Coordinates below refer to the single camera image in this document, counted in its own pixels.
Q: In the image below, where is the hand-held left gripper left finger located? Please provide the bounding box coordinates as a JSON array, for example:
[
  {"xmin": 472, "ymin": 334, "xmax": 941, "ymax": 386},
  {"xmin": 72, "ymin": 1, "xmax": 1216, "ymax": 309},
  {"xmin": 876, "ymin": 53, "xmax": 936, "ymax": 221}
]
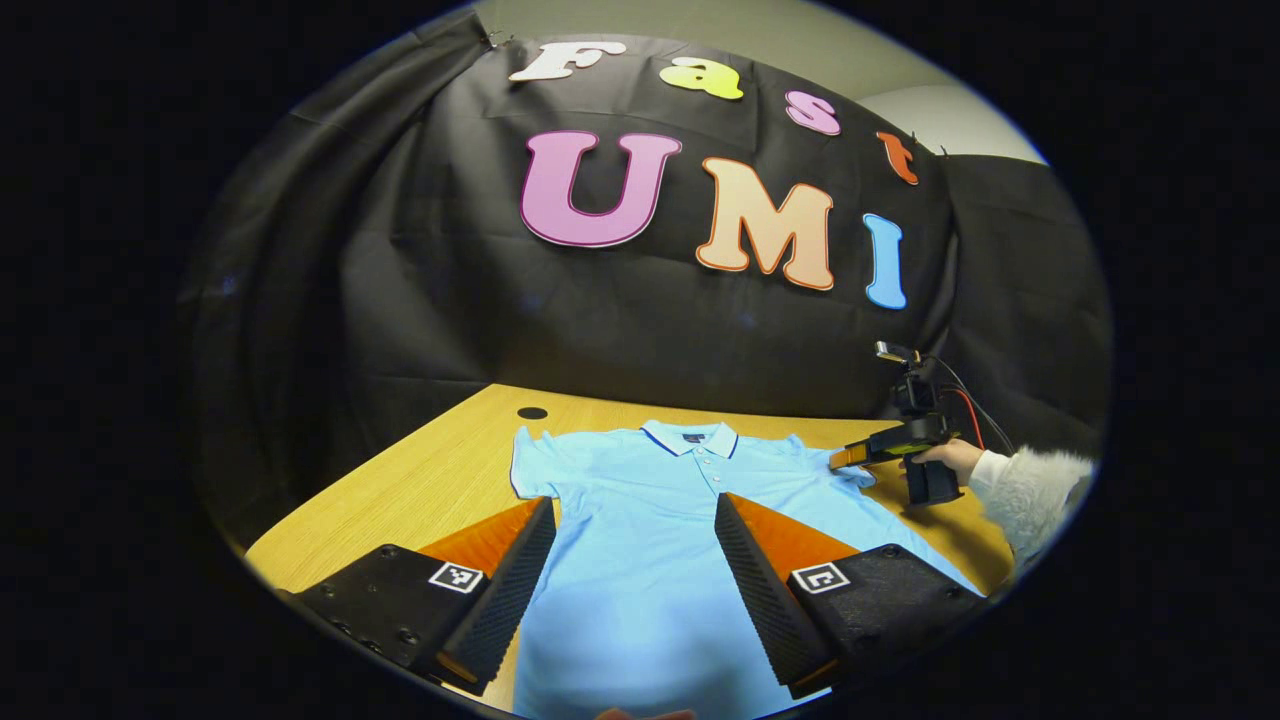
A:
[{"xmin": 275, "ymin": 496, "xmax": 558, "ymax": 698}]

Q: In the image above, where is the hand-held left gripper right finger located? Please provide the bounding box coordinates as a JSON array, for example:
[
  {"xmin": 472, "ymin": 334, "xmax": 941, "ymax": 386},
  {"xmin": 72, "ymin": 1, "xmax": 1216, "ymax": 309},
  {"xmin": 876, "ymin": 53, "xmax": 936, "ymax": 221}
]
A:
[{"xmin": 714, "ymin": 492, "xmax": 991, "ymax": 701}]

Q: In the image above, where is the light blue T-shirt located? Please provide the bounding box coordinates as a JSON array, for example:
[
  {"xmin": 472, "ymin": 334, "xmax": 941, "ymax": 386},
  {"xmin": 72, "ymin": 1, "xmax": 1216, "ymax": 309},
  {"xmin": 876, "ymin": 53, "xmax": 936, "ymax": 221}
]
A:
[{"xmin": 508, "ymin": 420, "xmax": 986, "ymax": 720}]

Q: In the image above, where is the black backdrop cloth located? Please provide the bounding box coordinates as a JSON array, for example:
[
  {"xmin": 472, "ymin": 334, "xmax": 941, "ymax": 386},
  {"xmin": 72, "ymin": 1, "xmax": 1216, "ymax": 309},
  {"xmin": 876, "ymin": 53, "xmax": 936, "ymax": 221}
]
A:
[{"xmin": 178, "ymin": 8, "xmax": 1114, "ymax": 551}]

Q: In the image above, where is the red gripper cable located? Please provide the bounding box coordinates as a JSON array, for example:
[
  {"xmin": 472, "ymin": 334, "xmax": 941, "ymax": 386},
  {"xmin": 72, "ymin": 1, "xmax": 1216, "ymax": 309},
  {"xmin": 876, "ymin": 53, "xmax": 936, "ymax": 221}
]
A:
[{"xmin": 950, "ymin": 388, "xmax": 986, "ymax": 451}]

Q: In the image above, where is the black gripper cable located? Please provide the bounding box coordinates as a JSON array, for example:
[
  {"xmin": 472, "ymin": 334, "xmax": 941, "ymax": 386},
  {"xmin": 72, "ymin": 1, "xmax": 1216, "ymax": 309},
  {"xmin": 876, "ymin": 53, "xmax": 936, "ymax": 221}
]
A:
[{"xmin": 935, "ymin": 358, "xmax": 1016, "ymax": 456}]

